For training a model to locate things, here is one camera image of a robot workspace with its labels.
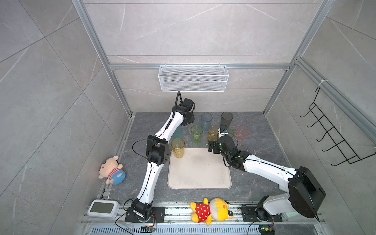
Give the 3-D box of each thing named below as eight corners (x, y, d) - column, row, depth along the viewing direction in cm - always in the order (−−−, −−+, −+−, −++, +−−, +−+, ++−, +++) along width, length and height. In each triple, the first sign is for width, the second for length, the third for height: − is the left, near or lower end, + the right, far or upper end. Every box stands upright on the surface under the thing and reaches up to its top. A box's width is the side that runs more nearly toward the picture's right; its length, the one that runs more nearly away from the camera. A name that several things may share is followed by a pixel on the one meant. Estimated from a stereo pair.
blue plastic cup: (200, 132, 109) (201, 120, 99) (200, 125, 114) (201, 113, 103) (210, 132, 109) (212, 120, 99) (209, 125, 114) (211, 113, 103)
